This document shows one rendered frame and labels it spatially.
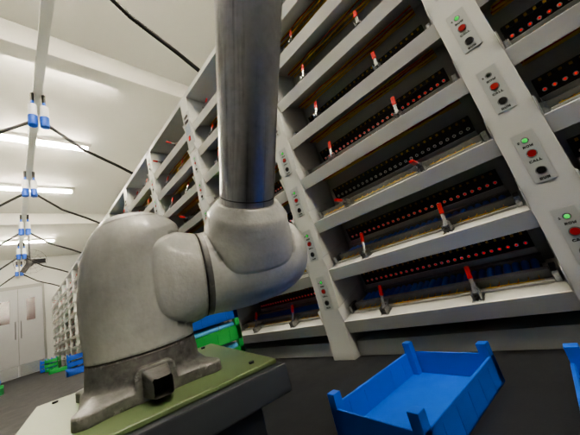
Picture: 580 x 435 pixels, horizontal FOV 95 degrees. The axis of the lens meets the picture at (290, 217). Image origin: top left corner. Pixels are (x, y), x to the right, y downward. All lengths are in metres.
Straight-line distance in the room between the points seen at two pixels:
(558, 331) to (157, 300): 0.85
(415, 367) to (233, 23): 0.82
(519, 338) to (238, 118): 0.83
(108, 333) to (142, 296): 0.06
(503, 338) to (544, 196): 0.37
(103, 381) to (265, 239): 0.29
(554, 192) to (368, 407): 0.62
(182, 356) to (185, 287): 0.10
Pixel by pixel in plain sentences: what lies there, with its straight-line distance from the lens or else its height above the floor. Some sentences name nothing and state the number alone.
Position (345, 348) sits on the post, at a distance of 1.08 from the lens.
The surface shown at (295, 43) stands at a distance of 1.32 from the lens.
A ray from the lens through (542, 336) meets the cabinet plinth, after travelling 0.91.
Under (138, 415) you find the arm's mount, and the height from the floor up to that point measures 0.21.
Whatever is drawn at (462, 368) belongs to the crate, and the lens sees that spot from 0.80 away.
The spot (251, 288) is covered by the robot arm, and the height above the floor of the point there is 0.31.
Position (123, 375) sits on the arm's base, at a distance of 0.46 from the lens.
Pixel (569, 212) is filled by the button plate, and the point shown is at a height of 0.29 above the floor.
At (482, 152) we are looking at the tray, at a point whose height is 0.49.
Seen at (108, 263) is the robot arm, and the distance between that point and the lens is 0.46.
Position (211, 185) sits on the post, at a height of 1.01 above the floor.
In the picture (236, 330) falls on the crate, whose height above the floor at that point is 0.19.
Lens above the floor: 0.30
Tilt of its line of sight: 14 degrees up
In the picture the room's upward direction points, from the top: 16 degrees counter-clockwise
